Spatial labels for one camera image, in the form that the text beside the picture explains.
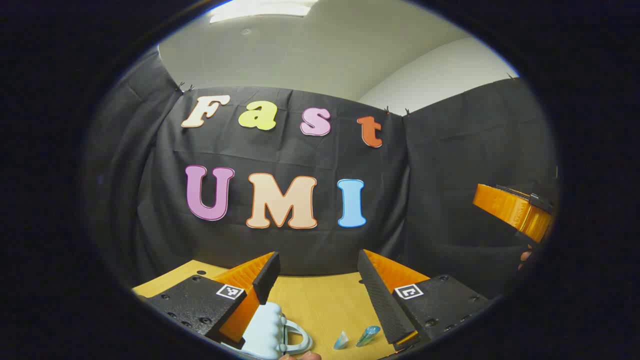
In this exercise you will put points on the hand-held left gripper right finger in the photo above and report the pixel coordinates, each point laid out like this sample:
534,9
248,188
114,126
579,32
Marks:
377,295

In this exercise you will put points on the black backdrop cloth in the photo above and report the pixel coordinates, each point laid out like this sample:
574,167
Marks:
300,150

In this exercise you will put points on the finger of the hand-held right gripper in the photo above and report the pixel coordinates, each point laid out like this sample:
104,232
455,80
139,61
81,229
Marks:
510,207

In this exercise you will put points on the light blue suitcase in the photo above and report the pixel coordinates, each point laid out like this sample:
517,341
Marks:
267,330

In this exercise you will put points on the ceiling light panel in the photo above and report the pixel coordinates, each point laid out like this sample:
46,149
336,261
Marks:
260,10

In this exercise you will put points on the blue capped clear bottle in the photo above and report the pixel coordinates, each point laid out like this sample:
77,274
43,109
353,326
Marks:
368,336

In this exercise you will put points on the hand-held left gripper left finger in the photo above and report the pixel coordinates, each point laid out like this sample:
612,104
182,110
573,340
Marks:
267,277

